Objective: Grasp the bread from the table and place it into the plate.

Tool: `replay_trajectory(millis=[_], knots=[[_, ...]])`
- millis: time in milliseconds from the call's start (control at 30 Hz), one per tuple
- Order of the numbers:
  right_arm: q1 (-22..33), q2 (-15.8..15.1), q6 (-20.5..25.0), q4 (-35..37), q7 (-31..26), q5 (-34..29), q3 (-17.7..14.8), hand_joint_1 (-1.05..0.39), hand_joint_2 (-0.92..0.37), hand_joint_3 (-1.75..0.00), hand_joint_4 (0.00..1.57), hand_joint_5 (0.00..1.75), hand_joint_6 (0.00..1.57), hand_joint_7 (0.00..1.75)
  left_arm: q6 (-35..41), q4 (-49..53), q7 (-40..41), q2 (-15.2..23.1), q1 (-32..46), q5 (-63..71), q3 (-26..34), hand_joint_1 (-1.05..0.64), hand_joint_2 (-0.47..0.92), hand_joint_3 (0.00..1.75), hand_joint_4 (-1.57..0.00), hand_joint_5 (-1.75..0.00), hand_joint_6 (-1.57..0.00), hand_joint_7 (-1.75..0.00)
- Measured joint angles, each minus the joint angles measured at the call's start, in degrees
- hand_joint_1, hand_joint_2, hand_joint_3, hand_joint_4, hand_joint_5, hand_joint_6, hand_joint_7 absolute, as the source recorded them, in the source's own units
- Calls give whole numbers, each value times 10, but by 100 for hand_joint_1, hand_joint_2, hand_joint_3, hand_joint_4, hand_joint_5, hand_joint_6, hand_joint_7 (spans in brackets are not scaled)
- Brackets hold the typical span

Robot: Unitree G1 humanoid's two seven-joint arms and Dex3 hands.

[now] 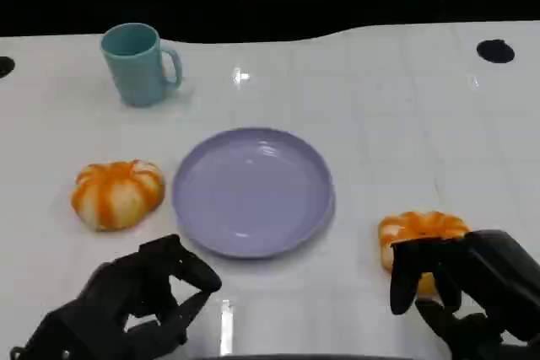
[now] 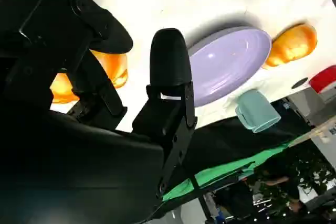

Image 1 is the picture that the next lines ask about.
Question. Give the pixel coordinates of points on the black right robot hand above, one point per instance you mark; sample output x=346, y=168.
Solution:
x=498, y=275

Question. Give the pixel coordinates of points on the orange white toy bread roll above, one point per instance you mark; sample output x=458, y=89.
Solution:
x=422, y=225
x=114, y=195

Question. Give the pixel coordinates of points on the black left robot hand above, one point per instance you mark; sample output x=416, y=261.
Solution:
x=118, y=292

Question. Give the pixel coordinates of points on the pale green mug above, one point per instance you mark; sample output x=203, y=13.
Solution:
x=135, y=77

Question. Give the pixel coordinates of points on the lilac plate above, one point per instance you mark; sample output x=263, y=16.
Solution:
x=253, y=195

